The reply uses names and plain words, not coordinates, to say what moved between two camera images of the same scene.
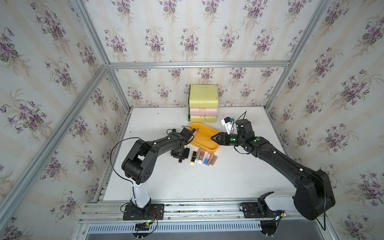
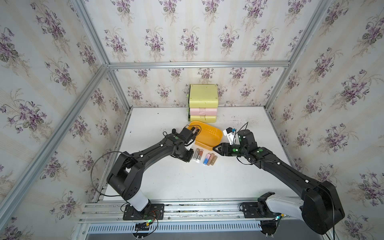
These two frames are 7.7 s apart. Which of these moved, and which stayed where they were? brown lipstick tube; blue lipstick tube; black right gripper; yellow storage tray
Moved: black right gripper
Stayed: yellow storage tray; brown lipstick tube; blue lipstick tube
